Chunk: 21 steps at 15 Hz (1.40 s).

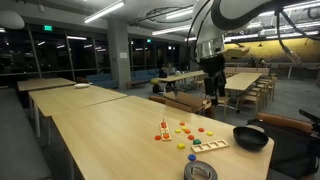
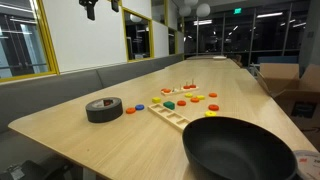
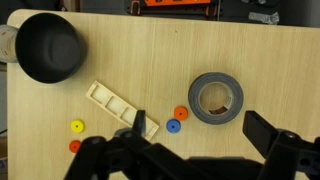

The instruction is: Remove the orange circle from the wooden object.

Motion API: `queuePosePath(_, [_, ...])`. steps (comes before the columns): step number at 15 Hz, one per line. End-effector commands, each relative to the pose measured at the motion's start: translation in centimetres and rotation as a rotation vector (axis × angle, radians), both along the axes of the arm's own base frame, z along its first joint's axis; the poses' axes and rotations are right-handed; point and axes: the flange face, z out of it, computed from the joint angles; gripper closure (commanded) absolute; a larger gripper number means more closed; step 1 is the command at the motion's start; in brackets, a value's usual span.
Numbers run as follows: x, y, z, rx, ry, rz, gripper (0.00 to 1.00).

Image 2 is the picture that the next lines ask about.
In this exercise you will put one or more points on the orange wooden disc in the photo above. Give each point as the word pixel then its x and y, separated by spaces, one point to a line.
pixel 181 103
pixel 212 95
pixel 194 100
pixel 193 86
pixel 213 107
pixel 166 90
pixel 130 110
pixel 186 87

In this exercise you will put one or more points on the small yellow framed window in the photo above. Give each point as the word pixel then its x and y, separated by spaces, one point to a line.
pixel 137 36

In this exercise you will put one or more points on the white globe lamp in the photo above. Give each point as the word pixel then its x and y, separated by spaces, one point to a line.
pixel 203 10
pixel 185 10

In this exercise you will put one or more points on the large yellow framed window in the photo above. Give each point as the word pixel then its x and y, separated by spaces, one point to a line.
pixel 23 43

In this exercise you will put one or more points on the grey upholstered bench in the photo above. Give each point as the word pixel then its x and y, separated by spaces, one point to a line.
pixel 50 93

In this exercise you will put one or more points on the yellow wooden block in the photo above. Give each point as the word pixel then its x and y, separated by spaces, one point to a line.
pixel 156 100

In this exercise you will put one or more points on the black tape roll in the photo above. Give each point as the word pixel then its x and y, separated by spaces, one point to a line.
pixel 100 115

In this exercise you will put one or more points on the blue wooden disc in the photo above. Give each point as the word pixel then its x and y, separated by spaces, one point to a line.
pixel 139 107

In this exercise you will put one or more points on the wooden numbered peg board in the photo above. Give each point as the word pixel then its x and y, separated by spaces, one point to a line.
pixel 178 91

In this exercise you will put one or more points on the green wooden block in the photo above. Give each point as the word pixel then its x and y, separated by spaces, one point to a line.
pixel 169 105

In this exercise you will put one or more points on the yellow wooden disc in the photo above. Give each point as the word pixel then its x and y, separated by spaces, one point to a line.
pixel 200 97
pixel 188 95
pixel 210 113

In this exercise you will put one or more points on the white plate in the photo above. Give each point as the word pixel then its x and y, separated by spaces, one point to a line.
pixel 219 57

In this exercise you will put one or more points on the green exit sign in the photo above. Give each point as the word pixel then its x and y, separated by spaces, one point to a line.
pixel 237 11

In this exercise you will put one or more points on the wooden sorting tray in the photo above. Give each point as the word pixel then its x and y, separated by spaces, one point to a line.
pixel 173 121

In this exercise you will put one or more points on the brown chair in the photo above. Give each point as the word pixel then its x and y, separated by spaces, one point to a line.
pixel 237 60

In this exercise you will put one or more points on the black bag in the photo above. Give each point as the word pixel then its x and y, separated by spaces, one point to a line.
pixel 30 170

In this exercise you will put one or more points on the blue bench back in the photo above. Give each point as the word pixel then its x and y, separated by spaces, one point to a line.
pixel 278 59

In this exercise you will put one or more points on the black pan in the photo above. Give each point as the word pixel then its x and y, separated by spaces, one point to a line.
pixel 233 150

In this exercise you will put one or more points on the open cardboard box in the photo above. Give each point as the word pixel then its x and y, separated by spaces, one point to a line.
pixel 293 96

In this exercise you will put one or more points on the white tape roll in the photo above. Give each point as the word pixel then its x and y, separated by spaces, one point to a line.
pixel 310 166

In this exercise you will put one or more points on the white wall board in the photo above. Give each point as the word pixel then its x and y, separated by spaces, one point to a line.
pixel 83 36

